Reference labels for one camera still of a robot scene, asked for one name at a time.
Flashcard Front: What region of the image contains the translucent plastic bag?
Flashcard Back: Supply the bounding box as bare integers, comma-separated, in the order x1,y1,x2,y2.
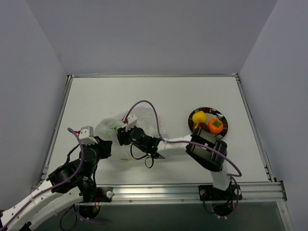
94,107,164,161

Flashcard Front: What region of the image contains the yellow fake lemon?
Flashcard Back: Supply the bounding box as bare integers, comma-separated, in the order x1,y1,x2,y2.
192,111,207,125

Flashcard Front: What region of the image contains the dark red fake fruit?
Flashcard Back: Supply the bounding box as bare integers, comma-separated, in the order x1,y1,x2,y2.
193,122,208,132

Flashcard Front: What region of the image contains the orange fake fruit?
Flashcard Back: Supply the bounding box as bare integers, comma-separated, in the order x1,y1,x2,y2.
207,118,223,135

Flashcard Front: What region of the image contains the green fake fruit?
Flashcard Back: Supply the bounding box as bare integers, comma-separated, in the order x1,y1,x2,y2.
101,118,123,129

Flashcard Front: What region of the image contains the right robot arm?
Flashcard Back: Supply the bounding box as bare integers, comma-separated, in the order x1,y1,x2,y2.
117,126,231,199

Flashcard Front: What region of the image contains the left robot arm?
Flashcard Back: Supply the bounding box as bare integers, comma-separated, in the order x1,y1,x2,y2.
0,137,112,231

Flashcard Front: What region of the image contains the black rimmed plate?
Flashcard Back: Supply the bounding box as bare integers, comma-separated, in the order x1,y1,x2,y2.
188,107,228,139

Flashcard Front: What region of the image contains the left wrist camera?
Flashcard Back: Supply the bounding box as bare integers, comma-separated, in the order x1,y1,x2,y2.
79,126,97,145

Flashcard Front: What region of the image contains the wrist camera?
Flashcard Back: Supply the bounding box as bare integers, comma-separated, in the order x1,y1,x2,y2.
79,126,97,145
122,113,138,131

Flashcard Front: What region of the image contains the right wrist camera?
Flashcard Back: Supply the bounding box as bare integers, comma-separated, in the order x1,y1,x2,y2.
122,113,138,131

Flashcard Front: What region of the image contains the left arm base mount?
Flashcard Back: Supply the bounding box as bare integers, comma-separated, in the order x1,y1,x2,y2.
78,186,114,218

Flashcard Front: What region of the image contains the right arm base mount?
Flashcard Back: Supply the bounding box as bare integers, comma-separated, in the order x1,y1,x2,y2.
198,183,243,219

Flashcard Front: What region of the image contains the aluminium front rail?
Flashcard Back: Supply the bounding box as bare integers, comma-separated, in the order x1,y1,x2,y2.
31,181,287,205

